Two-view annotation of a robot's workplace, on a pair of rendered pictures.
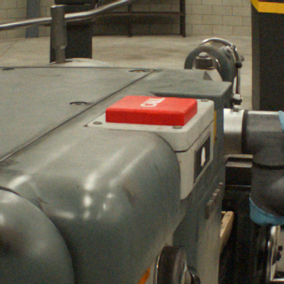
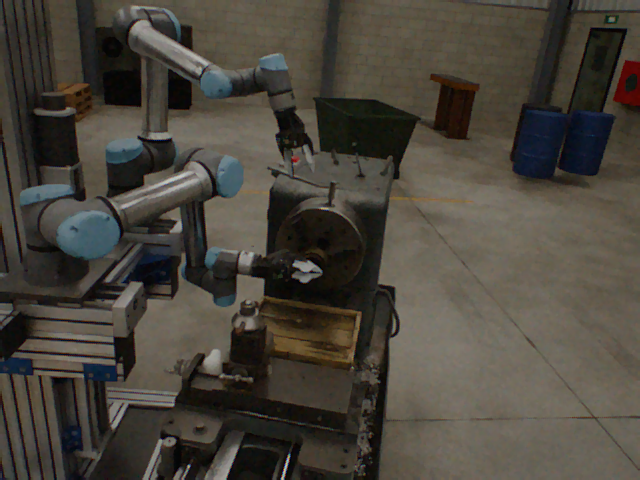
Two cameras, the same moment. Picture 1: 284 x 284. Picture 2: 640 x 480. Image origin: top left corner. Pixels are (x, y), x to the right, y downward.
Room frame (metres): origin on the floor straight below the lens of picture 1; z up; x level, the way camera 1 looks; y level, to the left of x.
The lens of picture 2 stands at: (2.79, -0.08, 1.82)
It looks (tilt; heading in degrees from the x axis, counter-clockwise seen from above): 23 degrees down; 174
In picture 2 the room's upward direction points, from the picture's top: 5 degrees clockwise
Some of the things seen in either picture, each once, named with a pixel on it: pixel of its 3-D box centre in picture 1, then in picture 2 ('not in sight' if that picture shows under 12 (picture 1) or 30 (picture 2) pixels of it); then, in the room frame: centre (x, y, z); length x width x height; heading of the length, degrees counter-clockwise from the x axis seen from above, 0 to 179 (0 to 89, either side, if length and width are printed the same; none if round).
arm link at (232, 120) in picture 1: (230, 129); (248, 262); (1.33, -0.14, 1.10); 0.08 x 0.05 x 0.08; 166
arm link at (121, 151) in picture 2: not in sight; (126, 161); (1.07, -0.57, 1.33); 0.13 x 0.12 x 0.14; 148
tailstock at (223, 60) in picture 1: (210, 90); not in sight; (2.28, -0.18, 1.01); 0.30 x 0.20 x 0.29; 166
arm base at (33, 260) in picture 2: not in sight; (54, 255); (1.56, -0.62, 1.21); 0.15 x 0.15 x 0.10
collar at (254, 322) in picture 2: (203, 75); (247, 317); (1.70, -0.12, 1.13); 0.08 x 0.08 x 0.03
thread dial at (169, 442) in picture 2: not in sight; (170, 456); (1.85, -0.29, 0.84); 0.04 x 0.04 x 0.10; 76
